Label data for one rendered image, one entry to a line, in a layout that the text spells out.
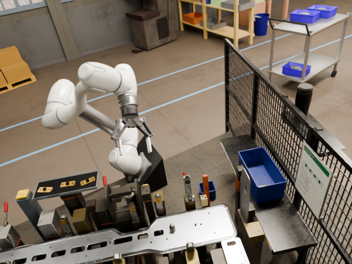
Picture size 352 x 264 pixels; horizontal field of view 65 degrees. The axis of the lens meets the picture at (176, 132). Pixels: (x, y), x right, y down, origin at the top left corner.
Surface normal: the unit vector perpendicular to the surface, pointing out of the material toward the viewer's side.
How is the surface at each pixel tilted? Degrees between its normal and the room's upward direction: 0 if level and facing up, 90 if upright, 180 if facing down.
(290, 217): 0
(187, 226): 0
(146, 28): 90
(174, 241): 0
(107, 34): 90
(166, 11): 90
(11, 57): 90
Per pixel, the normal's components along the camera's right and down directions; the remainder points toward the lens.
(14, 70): 0.62, 0.41
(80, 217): -0.11, -0.80
